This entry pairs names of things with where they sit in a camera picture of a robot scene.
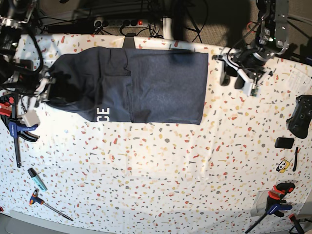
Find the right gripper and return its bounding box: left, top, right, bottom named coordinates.
left=26, top=68, right=56, bottom=112

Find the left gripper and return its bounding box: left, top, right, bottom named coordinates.
left=212, top=47, right=273, bottom=90

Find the blue grey T-shirt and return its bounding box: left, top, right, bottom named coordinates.
left=47, top=47, right=208, bottom=125

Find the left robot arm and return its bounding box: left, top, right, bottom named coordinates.
left=213, top=0, right=289, bottom=89

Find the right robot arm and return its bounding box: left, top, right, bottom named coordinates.
left=0, top=0, right=55, bottom=110

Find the blue black bar clamp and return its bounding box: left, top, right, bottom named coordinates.
left=0, top=93, right=39, bottom=168
left=245, top=182, right=295, bottom=234

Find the white paper sheet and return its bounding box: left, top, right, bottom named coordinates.
left=287, top=69, right=312, bottom=95

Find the black game controller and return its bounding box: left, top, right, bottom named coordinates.
left=286, top=95, right=312, bottom=139

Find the small black rectangular case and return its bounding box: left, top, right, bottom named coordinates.
left=274, top=137, right=294, bottom=149

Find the white power strip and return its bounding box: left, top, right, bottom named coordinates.
left=94, top=19, right=149, bottom=28

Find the white metal table leg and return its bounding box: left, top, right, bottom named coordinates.
left=162, top=17, right=173, bottom=40

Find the teal highlighter marker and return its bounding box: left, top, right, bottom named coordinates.
left=27, top=168, right=47, bottom=192

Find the yellow cartoon face sticker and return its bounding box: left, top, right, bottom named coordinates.
left=276, top=159, right=290, bottom=174

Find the thin black pen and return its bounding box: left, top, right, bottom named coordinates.
left=292, top=147, right=299, bottom=172

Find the clear plastic bag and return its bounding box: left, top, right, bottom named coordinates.
left=250, top=190, right=269, bottom=217

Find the red black clamp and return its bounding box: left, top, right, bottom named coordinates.
left=289, top=214, right=305, bottom=234

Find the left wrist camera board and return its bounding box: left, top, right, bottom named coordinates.
left=242, top=82, right=259, bottom=97

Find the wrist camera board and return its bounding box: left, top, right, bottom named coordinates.
left=22, top=110, right=40, bottom=127
left=242, top=82, right=259, bottom=97

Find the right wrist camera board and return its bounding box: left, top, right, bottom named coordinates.
left=22, top=110, right=40, bottom=127

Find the black table clamp bracket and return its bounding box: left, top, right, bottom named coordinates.
left=122, top=33, right=136, bottom=49

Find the orange handled T-handle screwdriver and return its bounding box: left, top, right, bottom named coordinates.
left=29, top=189, right=73, bottom=221

